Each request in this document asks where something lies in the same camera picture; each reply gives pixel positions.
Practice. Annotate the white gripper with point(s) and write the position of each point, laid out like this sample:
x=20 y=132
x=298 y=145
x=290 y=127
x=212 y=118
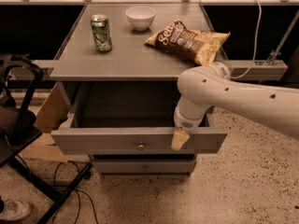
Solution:
x=183 y=120

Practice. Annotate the grey top drawer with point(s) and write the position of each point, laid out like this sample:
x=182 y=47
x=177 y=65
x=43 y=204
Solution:
x=118 y=118

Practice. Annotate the grey drawer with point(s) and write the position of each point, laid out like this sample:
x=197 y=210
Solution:
x=118 y=118
x=144 y=166

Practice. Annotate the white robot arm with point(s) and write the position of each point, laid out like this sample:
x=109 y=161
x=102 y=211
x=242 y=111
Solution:
x=210 y=85

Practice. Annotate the grey bottom drawer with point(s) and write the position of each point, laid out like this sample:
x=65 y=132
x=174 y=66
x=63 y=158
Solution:
x=144 y=166

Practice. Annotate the grey drawer cabinet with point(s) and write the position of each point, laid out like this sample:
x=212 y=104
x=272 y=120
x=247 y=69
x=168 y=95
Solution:
x=132 y=60

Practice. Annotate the brown chip bag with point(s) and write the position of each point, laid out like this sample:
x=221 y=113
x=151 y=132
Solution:
x=195 y=46

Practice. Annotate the white bowl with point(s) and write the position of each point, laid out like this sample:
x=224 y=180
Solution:
x=140 y=17

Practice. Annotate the cardboard sheet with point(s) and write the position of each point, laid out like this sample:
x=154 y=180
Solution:
x=51 y=115

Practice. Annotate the green soda can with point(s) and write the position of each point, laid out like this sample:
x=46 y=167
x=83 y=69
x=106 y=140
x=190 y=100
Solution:
x=101 y=32

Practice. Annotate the white sneaker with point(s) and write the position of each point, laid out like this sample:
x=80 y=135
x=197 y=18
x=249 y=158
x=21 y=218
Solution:
x=14 y=210

